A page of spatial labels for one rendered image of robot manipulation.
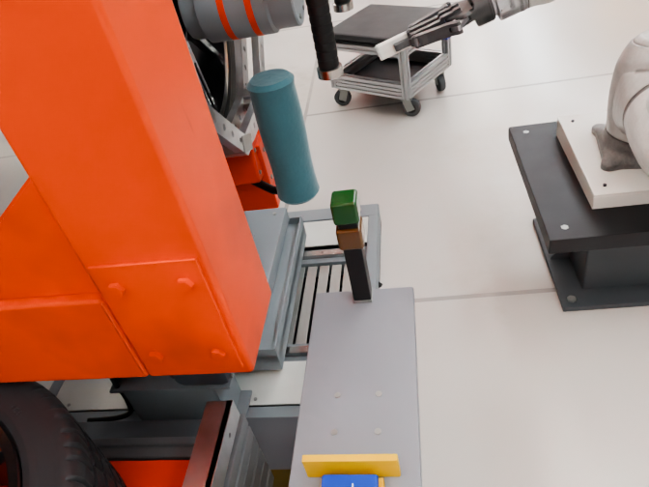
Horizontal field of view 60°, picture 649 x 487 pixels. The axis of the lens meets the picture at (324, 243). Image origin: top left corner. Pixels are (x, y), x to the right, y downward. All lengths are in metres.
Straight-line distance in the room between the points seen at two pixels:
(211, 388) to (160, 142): 0.72
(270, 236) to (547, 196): 0.70
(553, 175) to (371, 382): 0.82
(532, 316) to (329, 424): 0.84
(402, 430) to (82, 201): 0.49
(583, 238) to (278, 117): 0.69
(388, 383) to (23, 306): 0.51
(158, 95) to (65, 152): 0.11
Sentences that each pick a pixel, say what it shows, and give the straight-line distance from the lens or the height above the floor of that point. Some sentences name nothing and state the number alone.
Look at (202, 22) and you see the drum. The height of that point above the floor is 0.84.
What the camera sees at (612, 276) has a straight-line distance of 1.60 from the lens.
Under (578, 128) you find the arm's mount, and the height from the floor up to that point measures 0.35.
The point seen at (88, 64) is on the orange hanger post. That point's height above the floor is 0.98.
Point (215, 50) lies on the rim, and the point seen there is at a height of 0.70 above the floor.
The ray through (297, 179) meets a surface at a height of 0.54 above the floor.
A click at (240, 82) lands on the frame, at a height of 0.64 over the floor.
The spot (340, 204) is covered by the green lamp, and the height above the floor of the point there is 0.66.
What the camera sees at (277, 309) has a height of 0.15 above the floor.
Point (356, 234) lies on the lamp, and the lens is 0.86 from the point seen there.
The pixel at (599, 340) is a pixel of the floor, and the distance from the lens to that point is 1.51.
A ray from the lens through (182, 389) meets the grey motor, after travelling 1.25.
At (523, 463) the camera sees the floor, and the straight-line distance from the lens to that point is 1.30.
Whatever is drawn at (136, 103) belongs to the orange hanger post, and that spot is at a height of 0.93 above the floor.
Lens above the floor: 1.13
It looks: 39 degrees down
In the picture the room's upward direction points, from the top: 14 degrees counter-clockwise
